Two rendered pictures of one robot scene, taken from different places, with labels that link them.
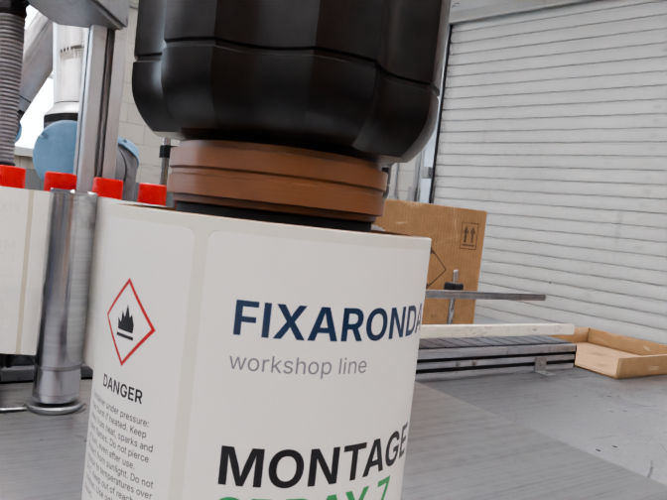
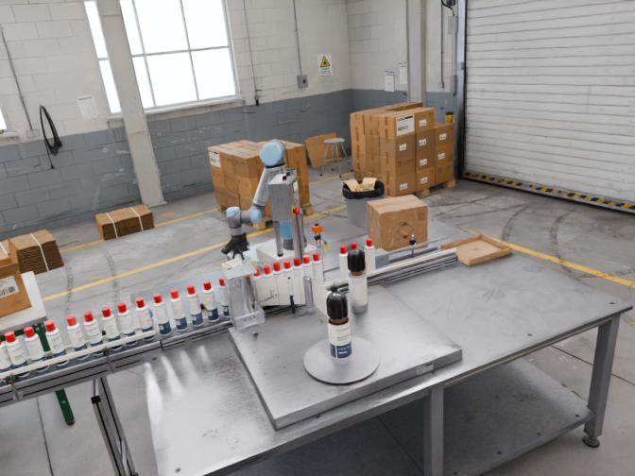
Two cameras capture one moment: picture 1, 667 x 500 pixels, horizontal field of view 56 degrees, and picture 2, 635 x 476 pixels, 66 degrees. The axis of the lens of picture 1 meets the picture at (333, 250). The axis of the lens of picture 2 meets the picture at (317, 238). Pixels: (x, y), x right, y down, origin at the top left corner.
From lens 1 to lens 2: 1.78 m
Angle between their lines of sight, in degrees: 23
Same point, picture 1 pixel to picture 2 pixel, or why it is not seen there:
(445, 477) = (379, 321)
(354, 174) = (342, 319)
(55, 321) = (308, 299)
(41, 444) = (312, 321)
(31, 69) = (265, 194)
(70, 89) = not seen: hidden behind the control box
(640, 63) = not seen: outside the picture
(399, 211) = (392, 214)
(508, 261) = (518, 124)
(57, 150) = (283, 229)
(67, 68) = not seen: hidden behind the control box
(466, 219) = (419, 210)
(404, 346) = (347, 329)
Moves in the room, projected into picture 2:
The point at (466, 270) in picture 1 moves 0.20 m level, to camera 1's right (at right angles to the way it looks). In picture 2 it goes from (421, 227) to (456, 227)
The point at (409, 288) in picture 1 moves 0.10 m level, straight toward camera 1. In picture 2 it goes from (347, 326) to (339, 341)
